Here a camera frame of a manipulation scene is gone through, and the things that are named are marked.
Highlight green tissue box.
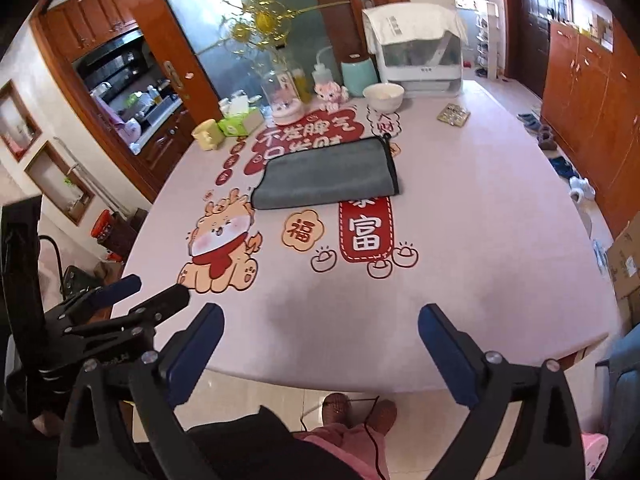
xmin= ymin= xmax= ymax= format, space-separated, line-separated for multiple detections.
xmin=217 ymin=106 xmax=264 ymax=138

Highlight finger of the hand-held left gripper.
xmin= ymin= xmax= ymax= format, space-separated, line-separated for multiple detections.
xmin=62 ymin=284 xmax=192 ymax=356
xmin=42 ymin=274 xmax=143 ymax=333

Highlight white bowl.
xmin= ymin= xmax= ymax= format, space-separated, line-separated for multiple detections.
xmin=362 ymin=83 xmax=405 ymax=113

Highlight clear squeeze bottle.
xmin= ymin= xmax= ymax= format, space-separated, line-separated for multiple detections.
xmin=312 ymin=45 xmax=335 ymax=87

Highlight pink printed tablecloth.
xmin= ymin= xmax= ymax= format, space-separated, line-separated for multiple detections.
xmin=109 ymin=91 xmax=623 ymax=395

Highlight mint green canister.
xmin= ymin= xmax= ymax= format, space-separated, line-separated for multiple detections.
xmin=341 ymin=56 xmax=379 ymax=99

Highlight blue shoes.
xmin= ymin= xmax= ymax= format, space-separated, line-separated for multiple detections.
xmin=549 ymin=156 xmax=577 ymax=180

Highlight golden branch decoration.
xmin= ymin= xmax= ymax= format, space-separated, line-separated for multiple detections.
xmin=220 ymin=0 xmax=351 ymax=68

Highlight person's black top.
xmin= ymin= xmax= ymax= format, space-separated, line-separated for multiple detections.
xmin=184 ymin=406 xmax=363 ymax=480

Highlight grey towel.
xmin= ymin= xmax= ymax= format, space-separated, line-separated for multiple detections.
xmin=250 ymin=136 xmax=403 ymax=211

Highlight wooden door with handle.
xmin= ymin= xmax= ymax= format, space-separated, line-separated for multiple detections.
xmin=106 ymin=0 xmax=224 ymax=128

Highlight white cloth cover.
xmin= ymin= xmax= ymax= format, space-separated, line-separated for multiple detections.
xmin=362 ymin=4 xmax=470 ymax=56

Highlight person's pink trouser legs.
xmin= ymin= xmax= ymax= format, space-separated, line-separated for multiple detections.
xmin=294 ymin=422 xmax=392 ymax=480

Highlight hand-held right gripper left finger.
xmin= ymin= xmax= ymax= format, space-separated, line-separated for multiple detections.
xmin=57 ymin=303 xmax=225 ymax=480

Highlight glass dome with pink figure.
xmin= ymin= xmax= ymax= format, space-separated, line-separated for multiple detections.
xmin=261 ymin=71 xmax=305 ymax=126

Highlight black cable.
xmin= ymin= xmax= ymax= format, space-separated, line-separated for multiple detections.
xmin=299 ymin=395 xmax=392 ymax=480

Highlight cardboard box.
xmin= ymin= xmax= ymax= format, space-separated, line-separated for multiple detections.
xmin=604 ymin=219 xmax=640 ymax=332

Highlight brown slipper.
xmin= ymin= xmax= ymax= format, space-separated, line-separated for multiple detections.
xmin=322 ymin=393 xmax=352 ymax=429
xmin=371 ymin=399 xmax=399 ymax=435

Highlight white shoes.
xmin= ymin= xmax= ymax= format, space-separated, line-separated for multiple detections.
xmin=569 ymin=175 xmax=598 ymax=203

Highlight yellow liquid bottle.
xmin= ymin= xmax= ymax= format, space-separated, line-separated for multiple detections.
xmin=293 ymin=68 xmax=312 ymax=104

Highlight red stool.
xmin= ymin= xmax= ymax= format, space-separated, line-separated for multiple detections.
xmin=89 ymin=209 xmax=132 ymax=263

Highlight blue chair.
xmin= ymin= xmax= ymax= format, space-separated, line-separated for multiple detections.
xmin=594 ymin=324 xmax=640 ymax=442

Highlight white countertop appliance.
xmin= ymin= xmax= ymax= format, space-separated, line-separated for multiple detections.
xmin=371 ymin=35 xmax=465 ymax=99

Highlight yellow mug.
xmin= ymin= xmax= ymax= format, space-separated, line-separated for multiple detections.
xmin=192 ymin=119 xmax=224 ymax=152

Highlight wooden wall cabinet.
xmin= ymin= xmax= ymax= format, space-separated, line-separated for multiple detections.
xmin=541 ymin=19 xmax=640 ymax=233

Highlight pink plush toy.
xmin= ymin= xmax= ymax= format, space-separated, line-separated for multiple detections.
xmin=314 ymin=82 xmax=349 ymax=113

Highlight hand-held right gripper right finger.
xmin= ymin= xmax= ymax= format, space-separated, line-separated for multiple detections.
xmin=418 ymin=303 xmax=586 ymax=480

